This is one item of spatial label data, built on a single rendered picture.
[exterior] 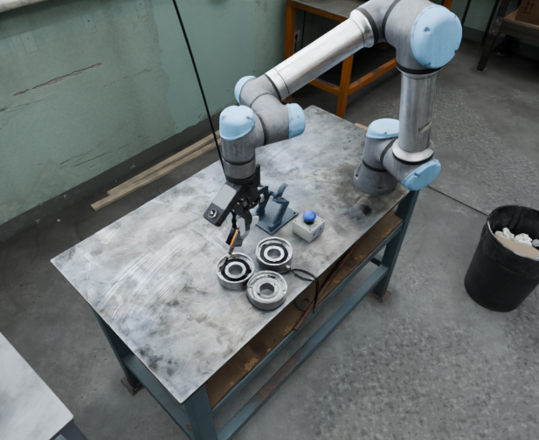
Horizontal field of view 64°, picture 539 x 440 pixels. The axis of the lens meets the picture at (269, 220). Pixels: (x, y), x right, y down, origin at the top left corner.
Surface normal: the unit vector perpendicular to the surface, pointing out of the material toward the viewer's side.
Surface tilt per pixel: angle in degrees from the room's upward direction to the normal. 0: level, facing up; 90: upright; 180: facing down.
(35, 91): 90
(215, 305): 0
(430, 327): 0
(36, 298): 0
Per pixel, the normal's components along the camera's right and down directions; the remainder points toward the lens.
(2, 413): 0.00, -0.71
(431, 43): 0.42, 0.55
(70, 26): 0.73, 0.48
